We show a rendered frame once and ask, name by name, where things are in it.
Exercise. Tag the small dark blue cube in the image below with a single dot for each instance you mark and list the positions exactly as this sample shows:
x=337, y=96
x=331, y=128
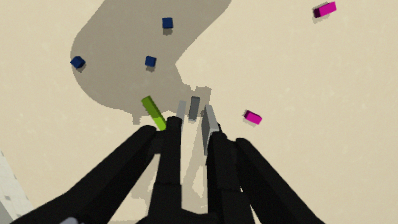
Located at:
x=167, y=23
x=77, y=62
x=150, y=61

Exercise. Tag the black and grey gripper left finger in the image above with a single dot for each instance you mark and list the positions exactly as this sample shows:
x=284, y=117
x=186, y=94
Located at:
x=96, y=197

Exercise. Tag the grey rod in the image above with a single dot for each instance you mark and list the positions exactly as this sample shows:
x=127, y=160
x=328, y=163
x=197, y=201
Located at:
x=194, y=108

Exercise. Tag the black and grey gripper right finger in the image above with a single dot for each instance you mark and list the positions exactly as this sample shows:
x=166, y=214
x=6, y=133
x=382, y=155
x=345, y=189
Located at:
x=271, y=198

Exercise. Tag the lime green rod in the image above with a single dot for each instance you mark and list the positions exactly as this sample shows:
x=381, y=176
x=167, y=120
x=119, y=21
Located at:
x=154, y=112

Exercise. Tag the magenta rectangular block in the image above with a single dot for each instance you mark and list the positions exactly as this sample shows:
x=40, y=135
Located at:
x=325, y=9
x=252, y=117

